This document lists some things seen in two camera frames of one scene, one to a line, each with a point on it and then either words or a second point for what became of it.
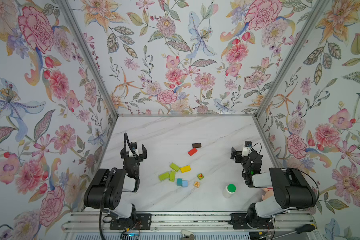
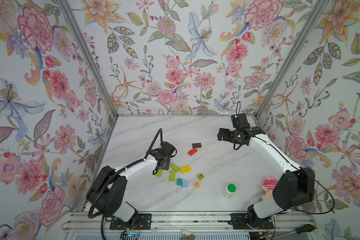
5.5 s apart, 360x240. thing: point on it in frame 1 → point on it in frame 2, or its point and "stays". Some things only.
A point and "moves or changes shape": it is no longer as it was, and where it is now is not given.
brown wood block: [196, 145] stays
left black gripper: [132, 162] → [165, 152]
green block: [163, 176] moves or changes shape
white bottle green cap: [229, 190] stays
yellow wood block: [185, 169] stays
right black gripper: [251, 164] → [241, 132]
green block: [172, 176] stays
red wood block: [192, 151] stays
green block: [174, 167] stays
